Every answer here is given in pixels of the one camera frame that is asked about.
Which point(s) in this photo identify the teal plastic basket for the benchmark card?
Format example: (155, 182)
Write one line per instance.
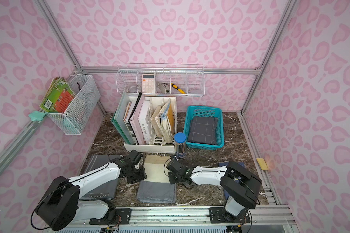
(205, 111)

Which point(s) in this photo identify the brown paper envelopes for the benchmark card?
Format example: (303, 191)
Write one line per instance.
(163, 121)

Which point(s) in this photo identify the blue lid pencil jar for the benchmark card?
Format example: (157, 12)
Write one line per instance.
(180, 145)

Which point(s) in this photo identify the beige cream grey pillowcase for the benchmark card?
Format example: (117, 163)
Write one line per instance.
(156, 188)

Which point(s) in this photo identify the white wire wall shelf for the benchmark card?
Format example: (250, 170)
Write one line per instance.
(190, 79)

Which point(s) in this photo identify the white file organiser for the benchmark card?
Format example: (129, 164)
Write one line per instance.
(157, 144)

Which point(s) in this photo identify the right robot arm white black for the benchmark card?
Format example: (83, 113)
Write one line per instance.
(242, 186)

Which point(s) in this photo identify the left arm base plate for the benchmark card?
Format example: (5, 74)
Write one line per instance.
(122, 216)

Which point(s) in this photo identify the mint green clip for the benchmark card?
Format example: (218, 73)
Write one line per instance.
(37, 116)

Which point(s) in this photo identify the clear dome in shelf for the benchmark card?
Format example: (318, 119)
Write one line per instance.
(132, 89)

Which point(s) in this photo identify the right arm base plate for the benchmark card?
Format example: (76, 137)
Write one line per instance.
(220, 215)

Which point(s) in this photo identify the white mesh wall basket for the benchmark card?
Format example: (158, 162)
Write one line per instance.
(75, 117)

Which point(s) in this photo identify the yellow utility knife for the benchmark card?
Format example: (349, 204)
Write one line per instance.
(178, 88)

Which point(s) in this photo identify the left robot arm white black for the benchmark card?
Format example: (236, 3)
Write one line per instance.
(62, 203)

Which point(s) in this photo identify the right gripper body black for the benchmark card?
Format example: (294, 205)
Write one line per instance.
(173, 174)

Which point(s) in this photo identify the green folder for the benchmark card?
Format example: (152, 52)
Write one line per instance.
(119, 123)

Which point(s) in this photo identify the pink calculator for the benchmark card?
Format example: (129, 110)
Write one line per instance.
(148, 83)

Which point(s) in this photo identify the yellow sticky note pad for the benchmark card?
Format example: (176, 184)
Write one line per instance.
(262, 164)

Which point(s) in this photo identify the grey stapler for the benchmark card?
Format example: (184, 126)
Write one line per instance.
(164, 88)

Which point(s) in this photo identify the dark grey checked pillowcase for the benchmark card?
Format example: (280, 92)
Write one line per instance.
(203, 130)

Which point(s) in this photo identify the green red booklet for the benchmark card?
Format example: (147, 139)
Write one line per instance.
(58, 97)

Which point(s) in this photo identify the pink white book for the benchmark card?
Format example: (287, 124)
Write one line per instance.
(139, 120)

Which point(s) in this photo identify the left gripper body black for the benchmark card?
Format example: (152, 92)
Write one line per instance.
(137, 175)

